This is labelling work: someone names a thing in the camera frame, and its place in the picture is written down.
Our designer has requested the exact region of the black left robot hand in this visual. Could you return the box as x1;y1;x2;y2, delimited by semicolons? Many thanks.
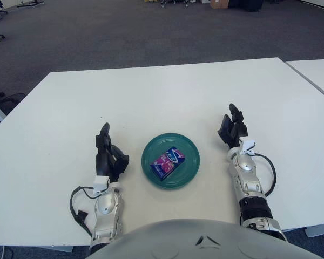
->
94;122;130;183

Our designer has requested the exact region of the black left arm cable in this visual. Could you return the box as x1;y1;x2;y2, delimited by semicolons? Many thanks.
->
69;186;98;237

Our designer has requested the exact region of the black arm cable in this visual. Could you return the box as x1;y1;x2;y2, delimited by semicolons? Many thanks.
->
69;186;98;237
255;153;276;197

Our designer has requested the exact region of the grey table foot beam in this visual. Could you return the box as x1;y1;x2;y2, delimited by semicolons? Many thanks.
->
305;223;324;238

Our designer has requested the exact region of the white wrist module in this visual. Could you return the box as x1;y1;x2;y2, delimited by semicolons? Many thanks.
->
240;139;257;156
93;175;110;195

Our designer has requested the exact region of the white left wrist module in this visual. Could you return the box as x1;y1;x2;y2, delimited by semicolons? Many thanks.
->
93;175;110;195

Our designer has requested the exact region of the black cabinet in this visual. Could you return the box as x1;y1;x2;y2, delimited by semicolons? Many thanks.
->
229;0;265;12

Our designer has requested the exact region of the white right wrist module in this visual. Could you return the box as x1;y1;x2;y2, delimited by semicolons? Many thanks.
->
240;139;257;156

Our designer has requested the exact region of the black office chair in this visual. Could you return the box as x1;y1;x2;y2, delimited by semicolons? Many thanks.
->
0;91;26;114

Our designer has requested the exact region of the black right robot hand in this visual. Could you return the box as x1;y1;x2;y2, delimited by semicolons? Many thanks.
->
217;103;249;148

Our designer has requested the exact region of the green round plate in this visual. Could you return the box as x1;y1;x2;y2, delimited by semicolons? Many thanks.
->
141;132;201;190

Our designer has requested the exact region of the grey robot torso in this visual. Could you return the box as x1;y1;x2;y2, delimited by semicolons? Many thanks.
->
86;218;324;259

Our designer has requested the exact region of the black floor stand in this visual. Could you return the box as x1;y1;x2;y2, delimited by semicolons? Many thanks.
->
17;0;45;7

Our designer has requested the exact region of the black chair caster base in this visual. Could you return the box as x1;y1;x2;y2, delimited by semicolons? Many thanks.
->
159;0;190;8

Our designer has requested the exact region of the blue purple gum box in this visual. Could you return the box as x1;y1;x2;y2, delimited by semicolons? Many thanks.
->
150;146;186;181

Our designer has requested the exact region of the brown cardboard box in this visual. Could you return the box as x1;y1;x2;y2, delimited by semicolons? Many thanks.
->
210;0;230;9

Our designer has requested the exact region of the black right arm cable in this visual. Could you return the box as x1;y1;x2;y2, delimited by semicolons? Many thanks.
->
255;153;276;197

